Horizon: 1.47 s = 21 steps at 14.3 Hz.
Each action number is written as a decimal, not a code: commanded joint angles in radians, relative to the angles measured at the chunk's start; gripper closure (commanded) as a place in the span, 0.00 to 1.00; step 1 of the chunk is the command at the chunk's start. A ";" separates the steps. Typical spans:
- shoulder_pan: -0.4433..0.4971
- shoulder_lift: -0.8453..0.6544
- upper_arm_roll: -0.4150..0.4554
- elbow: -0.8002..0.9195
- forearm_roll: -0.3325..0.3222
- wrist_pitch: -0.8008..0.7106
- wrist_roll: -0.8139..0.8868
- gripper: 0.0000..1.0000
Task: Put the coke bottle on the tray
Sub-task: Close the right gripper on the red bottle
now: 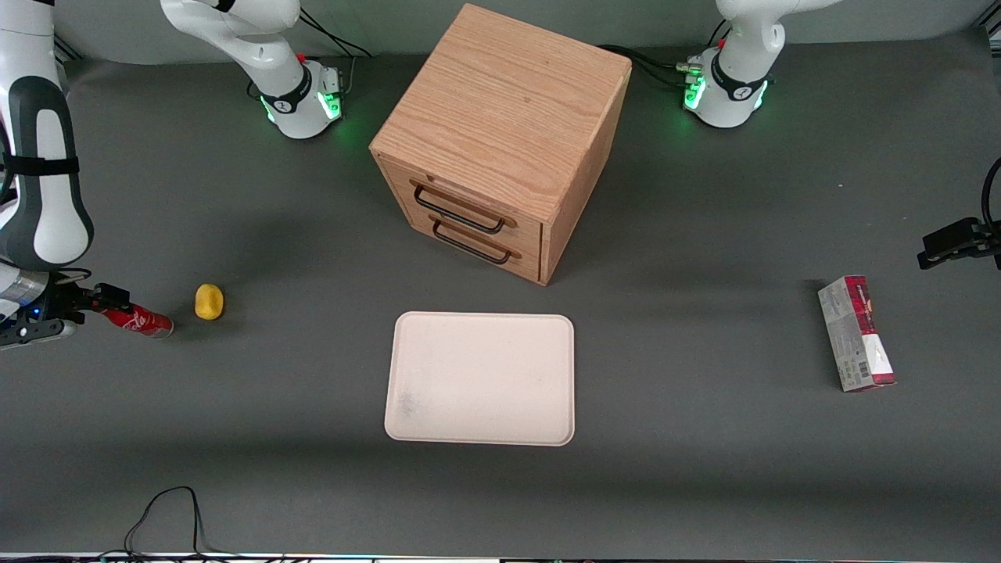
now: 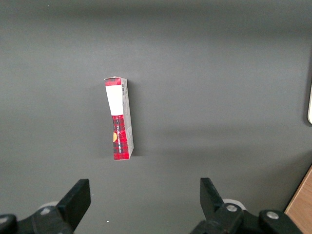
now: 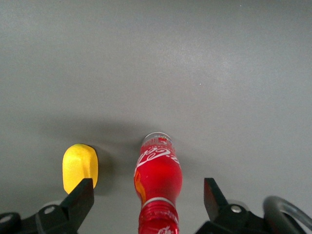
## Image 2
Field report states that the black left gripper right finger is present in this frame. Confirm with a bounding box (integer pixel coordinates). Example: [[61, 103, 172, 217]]
[[189, 177, 303, 234]]

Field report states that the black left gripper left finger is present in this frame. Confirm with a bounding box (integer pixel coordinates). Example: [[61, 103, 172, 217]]
[[0, 178, 92, 234]]

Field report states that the beige rectangular tray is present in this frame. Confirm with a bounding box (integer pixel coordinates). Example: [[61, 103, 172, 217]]
[[306, 80, 312, 126]]

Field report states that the red grey carton box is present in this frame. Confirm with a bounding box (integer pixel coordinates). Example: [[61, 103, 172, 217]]
[[104, 77, 135, 162]]

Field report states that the wooden drawer cabinet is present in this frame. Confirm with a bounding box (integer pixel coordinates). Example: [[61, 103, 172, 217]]
[[284, 164, 312, 234]]

